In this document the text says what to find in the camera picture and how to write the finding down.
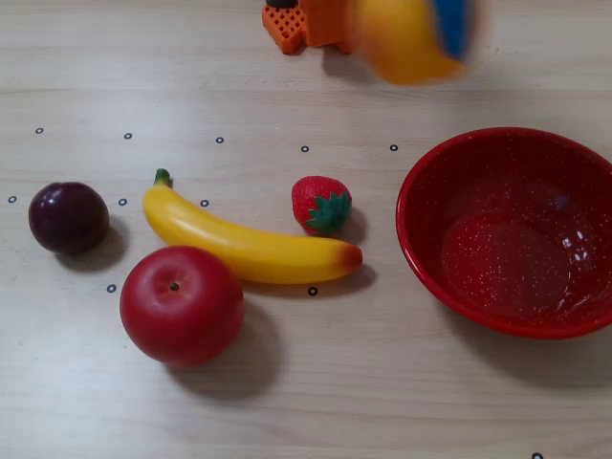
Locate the dark purple toy plum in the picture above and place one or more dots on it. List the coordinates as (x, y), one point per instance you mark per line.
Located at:
(68, 217)

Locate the orange yellow toy peach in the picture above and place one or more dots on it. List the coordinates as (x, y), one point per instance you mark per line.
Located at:
(401, 43)

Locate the red toy strawberry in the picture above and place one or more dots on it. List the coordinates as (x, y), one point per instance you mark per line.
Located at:
(315, 203)

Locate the blue pointed gripper finger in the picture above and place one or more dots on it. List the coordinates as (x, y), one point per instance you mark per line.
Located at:
(455, 24)

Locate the red speckled bowl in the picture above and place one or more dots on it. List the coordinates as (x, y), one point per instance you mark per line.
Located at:
(507, 234)

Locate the red toy apple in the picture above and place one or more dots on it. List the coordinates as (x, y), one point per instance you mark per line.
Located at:
(181, 306)

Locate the orange robot base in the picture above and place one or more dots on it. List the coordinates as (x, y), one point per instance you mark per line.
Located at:
(320, 24)

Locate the yellow toy banana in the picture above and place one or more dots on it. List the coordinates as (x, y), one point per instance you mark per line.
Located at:
(248, 248)

